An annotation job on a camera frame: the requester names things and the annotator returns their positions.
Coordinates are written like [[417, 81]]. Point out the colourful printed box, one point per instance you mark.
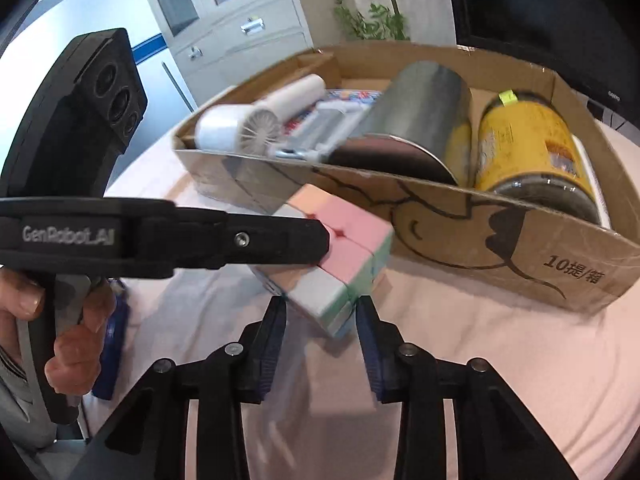
[[350, 95]]

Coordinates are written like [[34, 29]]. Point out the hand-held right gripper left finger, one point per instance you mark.
[[270, 350]]

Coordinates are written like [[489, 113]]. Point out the white spray bottle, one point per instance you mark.
[[597, 185]]

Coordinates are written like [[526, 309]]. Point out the silver metal can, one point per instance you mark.
[[420, 105]]

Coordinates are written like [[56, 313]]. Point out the black television screen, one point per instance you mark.
[[550, 10]]

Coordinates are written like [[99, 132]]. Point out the grey metal cabinet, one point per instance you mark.
[[270, 10]]

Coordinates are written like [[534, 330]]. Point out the blue plastic tool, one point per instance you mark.
[[112, 360]]

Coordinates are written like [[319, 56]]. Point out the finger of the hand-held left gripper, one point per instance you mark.
[[260, 242]]

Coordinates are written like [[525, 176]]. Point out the blue wall banner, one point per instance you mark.
[[147, 47]]

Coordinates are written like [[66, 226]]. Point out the green leafy plant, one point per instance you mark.
[[380, 22]]

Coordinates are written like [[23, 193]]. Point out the pastel pink box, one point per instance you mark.
[[345, 240]]

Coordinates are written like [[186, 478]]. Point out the person's left hand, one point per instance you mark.
[[75, 355]]

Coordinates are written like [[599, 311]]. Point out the white handheld fan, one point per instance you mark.
[[220, 127]]

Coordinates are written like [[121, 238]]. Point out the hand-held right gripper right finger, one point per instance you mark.
[[372, 355]]

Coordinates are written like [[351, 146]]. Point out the shallow cardboard box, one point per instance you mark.
[[500, 240]]

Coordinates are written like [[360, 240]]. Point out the yellow label jar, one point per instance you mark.
[[525, 145]]

